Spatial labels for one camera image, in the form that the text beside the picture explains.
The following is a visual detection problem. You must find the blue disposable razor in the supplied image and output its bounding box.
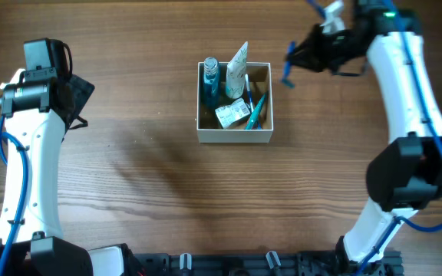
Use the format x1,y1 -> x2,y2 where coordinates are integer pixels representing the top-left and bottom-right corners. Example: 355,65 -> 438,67
281,41 -> 295,89

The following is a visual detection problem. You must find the white lotion tube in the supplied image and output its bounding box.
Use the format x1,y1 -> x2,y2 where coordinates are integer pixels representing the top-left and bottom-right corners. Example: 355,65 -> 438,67
226,41 -> 249,100

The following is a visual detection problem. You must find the blue white toothbrush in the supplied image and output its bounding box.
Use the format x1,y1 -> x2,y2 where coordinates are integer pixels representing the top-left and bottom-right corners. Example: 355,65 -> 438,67
245,74 -> 262,130

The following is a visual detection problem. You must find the teal toothpaste tube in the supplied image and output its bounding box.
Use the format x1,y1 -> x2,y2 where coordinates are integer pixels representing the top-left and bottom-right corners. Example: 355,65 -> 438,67
245,93 -> 268,130

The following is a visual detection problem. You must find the green Dettol soap bar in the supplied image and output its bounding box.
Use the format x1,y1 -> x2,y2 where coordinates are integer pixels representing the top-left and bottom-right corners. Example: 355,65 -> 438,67
215,98 -> 251,129

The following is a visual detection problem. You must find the blue mouthwash bottle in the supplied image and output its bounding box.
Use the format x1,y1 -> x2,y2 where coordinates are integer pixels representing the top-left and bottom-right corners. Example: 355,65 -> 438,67
202,57 -> 219,110

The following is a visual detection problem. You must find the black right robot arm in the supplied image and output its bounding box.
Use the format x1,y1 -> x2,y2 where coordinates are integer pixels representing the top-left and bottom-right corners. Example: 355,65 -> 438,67
285,1 -> 442,273

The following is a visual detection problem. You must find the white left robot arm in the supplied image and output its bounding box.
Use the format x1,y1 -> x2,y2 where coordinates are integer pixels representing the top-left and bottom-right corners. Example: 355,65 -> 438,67
0,38 -> 133,275

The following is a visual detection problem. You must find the white cardboard box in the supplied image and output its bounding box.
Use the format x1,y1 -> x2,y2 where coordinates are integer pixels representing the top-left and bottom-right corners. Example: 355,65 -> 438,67
196,62 -> 274,143

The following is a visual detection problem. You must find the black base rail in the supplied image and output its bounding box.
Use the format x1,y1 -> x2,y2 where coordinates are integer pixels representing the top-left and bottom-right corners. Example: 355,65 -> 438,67
124,251 -> 404,276

